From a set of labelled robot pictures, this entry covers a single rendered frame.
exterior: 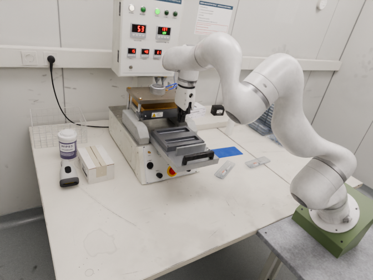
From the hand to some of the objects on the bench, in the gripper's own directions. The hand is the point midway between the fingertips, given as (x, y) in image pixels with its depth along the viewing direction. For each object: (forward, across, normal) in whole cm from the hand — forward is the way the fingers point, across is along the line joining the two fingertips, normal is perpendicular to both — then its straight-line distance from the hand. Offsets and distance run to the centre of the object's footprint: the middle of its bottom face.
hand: (181, 117), depth 120 cm
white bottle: (+34, -31, +64) cm, 79 cm away
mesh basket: (+34, -55, -44) cm, 79 cm away
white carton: (+29, -57, +44) cm, 78 cm away
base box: (+34, -25, +2) cm, 42 cm away
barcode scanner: (+34, -16, -47) cm, 60 cm away
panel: (+33, +2, 0) cm, 33 cm away
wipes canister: (+34, -32, -44) cm, 64 cm away
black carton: (+29, -54, +69) cm, 93 cm away
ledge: (+34, -56, +69) cm, 95 cm away
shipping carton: (+34, -16, -34) cm, 51 cm away
